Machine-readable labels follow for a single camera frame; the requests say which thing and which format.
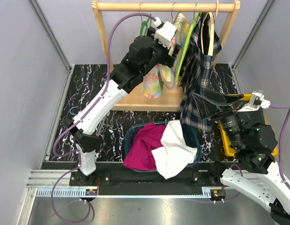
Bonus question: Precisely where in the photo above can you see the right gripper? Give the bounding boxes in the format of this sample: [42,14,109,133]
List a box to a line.
[191,87,245,149]

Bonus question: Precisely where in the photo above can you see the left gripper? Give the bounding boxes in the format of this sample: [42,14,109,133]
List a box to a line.
[140,27,179,76]

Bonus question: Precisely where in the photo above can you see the grey plastic hanger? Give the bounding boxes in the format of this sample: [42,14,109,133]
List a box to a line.
[170,2,183,24]

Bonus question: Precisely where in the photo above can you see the white skirt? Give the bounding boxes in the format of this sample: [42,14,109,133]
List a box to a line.
[152,120,199,179]

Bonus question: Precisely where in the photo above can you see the magenta pleated skirt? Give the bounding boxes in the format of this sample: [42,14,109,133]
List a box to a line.
[123,122,166,171]

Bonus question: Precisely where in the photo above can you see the light blue plastic hanger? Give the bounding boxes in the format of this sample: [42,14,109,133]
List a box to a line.
[69,106,106,135]

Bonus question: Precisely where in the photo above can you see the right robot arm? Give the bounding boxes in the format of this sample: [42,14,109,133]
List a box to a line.
[194,89,290,225]

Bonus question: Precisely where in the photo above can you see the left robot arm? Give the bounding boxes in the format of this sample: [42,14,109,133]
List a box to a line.
[64,23,179,186]

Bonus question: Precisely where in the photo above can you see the lime green plastic hanger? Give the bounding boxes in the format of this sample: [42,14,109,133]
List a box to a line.
[175,13,201,83]

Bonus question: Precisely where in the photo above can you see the pastel floral skirt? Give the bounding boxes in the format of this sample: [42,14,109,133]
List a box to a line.
[141,12,190,98]

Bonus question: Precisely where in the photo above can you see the dark green plastic hanger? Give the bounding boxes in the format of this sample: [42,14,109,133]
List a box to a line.
[140,16,152,36]

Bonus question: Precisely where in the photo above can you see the navy plaid skirt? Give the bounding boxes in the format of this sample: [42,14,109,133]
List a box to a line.
[178,13,222,132]

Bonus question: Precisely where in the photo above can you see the wooden hanger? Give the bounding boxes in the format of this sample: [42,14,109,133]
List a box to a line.
[200,0,219,56]

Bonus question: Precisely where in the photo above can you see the wooden clothes rack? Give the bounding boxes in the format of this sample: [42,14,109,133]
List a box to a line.
[92,0,241,112]

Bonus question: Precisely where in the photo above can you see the black knitted cloth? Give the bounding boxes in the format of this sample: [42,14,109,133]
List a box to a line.
[238,110,265,126]

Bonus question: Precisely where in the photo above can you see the yellow plastic tray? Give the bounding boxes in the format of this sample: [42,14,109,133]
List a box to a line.
[219,94,278,158]

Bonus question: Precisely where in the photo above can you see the teal transparent plastic basin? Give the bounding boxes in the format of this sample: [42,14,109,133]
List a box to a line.
[123,120,201,179]

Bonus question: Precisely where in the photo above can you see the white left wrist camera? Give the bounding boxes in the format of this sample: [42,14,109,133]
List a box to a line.
[153,17,177,49]

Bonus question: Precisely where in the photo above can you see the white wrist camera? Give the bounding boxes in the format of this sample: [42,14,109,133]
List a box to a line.
[153,17,177,49]
[238,90,270,112]

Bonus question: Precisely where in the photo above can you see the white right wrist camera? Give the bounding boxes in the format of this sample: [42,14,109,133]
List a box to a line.
[238,90,270,112]

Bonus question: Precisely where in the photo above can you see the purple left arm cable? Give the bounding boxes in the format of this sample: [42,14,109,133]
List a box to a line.
[51,13,157,223]

